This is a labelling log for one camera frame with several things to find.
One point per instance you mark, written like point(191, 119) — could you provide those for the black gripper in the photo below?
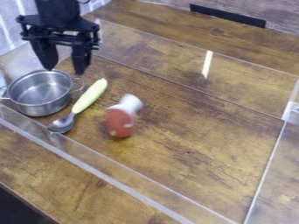
point(58, 25)

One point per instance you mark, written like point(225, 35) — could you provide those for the red white plush mushroom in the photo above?
point(121, 116)

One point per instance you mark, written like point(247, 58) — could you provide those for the silver metal pot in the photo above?
point(42, 92)

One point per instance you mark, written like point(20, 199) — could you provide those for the clear acrylic front barrier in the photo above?
point(157, 195)

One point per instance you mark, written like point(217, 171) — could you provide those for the black strip on table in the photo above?
point(229, 16)

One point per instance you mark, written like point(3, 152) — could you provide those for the spoon with green handle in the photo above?
point(62, 125)

